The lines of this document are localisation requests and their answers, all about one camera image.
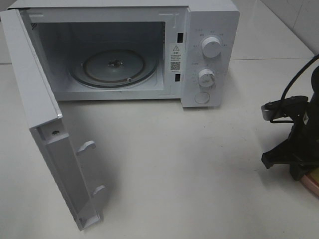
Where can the upper white power knob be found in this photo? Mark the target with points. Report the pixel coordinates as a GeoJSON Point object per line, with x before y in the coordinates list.
{"type": "Point", "coordinates": [211, 46]}

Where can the white warning label sticker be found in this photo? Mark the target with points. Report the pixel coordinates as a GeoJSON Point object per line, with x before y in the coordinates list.
{"type": "Point", "coordinates": [176, 52]}

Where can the pink plate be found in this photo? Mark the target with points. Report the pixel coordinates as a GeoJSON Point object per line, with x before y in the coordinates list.
{"type": "Point", "coordinates": [311, 182]}

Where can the round white door button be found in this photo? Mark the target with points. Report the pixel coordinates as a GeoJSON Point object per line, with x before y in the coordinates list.
{"type": "Point", "coordinates": [202, 97]}

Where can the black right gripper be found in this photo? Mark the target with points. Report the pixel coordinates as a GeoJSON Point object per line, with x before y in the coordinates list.
{"type": "Point", "coordinates": [300, 151]}

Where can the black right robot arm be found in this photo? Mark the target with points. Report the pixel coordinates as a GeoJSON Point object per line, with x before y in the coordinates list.
{"type": "Point", "coordinates": [313, 104]}

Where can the white microwave oven body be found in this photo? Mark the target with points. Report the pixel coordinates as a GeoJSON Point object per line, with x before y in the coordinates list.
{"type": "Point", "coordinates": [70, 30]}

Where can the lower white timer knob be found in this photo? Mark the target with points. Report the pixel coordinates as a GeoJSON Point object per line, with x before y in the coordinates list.
{"type": "Point", "coordinates": [206, 78]}

